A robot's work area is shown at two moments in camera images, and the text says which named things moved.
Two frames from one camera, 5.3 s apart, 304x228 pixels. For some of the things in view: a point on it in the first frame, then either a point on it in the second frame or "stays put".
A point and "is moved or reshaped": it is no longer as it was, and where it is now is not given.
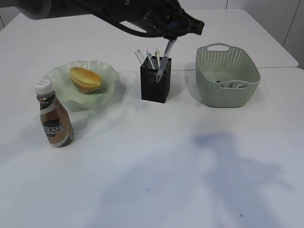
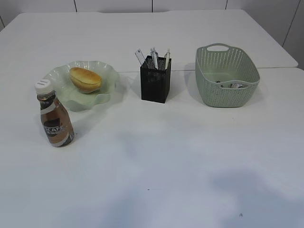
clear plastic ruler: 140,56 stays put
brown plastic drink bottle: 59,132 stays put
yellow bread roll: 86,80 stays put
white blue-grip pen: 171,43 is moved or reshaped
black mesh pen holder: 156,79 stays put
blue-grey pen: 151,61 → 153,52
